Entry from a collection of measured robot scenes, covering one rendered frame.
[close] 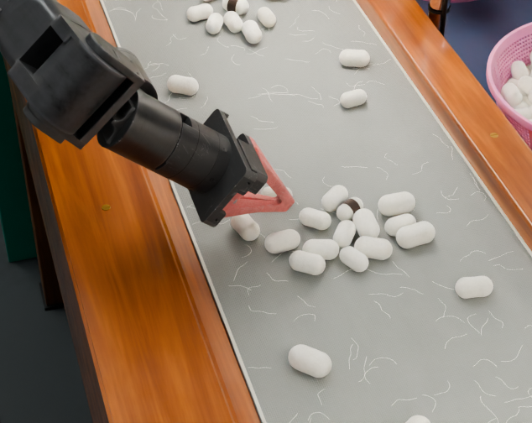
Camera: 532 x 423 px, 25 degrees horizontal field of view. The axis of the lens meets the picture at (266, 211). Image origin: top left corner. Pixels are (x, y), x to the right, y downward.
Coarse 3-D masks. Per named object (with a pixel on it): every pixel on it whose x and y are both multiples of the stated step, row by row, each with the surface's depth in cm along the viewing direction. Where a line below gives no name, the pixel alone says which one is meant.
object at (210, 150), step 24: (192, 120) 106; (216, 120) 111; (192, 144) 104; (216, 144) 106; (168, 168) 105; (192, 168) 105; (216, 168) 106; (240, 168) 105; (192, 192) 110; (216, 192) 107; (216, 216) 106
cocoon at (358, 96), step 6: (354, 90) 132; (360, 90) 132; (342, 96) 131; (348, 96) 131; (354, 96) 131; (360, 96) 131; (366, 96) 132; (342, 102) 131; (348, 102) 131; (354, 102) 131; (360, 102) 132
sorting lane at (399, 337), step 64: (128, 0) 150; (192, 0) 150; (256, 0) 150; (320, 0) 150; (192, 64) 139; (256, 64) 139; (320, 64) 139; (384, 64) 139; (256, 128) 129; (320, 128) 129; (384, 128) 129; (320, 192) 121; (384, 192) 121; (448, 192) 121; (256, 256) 114; (448, 256) 114; (512, 256) 114; (256, 320) 107; (320, 320) 107; (384, 320) 107; (448, 320) 107; (512, 320) 107; (256, 384) 102; (320, 384) 102; (384, 384) 102; (448, 384) 102; (512, 384) 102
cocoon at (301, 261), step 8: (296, 256) 111; (304, 256) 111; (312, 256) 111; (320, 256) 111; (296, 264) 111; (304, 264) 111; (312, 264) 111; (320, 264) 111; (304, 272) 111; (312, 272) 111; (320, 272) 111
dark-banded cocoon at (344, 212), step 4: (356, 200) 117; (360, 200) 118; (344, 204) 117; (360, 204) 117; (340, 208) 117; (344, 208) 117; (348, 208) 117; (336, 212) 117; (340, 212) 117; (344, 212) 116; (348, 212) 117; (352, 212) 117; (340, 216) 117; (344, 216) 117; (348, 216) 117; (352, 216) 117
